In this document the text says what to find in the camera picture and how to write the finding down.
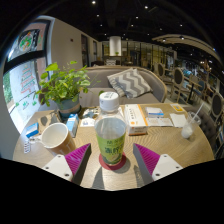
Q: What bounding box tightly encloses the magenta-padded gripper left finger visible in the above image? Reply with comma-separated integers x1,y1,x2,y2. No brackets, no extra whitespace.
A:
41,143,93,186

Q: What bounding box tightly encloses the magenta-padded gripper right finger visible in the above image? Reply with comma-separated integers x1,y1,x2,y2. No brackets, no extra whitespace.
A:
132,143,184,185

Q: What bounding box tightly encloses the clear bottle with green label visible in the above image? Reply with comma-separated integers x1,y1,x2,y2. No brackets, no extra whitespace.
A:
94,91,128,167

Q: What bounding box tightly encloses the brown mug with white inside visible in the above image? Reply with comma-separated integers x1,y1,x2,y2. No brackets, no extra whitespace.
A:
29,122,77,157

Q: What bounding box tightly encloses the blue and white carton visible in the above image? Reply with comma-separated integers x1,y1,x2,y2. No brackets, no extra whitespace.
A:
65,113,80,138

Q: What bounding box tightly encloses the white printed pamphlet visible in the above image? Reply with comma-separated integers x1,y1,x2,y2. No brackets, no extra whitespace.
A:
145,116,174,128

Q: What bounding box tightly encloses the printed picture leaflet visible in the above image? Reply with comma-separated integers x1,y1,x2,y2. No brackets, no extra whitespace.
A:
79,108,99,128

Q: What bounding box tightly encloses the white and orange box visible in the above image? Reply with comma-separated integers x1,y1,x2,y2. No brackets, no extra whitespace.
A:
123,103,149,136

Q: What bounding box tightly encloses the clear plastic cup with straw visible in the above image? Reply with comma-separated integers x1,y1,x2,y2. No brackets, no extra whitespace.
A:
180,102,205,140

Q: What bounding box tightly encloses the flat blue and white box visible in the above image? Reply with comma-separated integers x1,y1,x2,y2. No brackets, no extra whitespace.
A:
145,106,165,118

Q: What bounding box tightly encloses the white paper napkin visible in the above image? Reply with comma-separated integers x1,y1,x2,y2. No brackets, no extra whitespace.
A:
169,113,188,128

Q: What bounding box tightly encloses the small blister pack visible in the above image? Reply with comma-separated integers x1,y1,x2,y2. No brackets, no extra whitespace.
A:
23,141,32,154

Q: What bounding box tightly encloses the small blue box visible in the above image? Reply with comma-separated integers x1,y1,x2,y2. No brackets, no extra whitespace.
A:
25,122,40,139

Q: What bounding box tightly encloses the yellow card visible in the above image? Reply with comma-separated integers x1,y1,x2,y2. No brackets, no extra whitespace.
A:
169,103,185,113

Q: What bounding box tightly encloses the grey tufted armchair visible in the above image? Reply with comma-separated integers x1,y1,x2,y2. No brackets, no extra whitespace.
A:
186,104,216,148

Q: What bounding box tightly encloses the grey curved sofa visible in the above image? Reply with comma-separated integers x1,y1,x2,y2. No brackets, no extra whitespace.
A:
78,65,168,108

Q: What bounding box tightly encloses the green potted plant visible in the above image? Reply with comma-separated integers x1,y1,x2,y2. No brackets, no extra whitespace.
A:
34,60,92,118

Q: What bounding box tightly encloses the grey zigzag striped pillow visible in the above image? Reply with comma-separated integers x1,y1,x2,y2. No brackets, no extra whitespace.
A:
107,68,153,99

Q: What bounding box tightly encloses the group of dining chairs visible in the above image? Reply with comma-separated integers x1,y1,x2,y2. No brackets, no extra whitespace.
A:
153,61,224,134

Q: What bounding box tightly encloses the window with festive stickers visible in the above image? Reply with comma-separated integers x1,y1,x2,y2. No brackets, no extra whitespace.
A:
2,19,51,134

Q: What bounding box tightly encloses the white round column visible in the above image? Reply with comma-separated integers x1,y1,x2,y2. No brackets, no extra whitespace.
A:
109,35,123,57

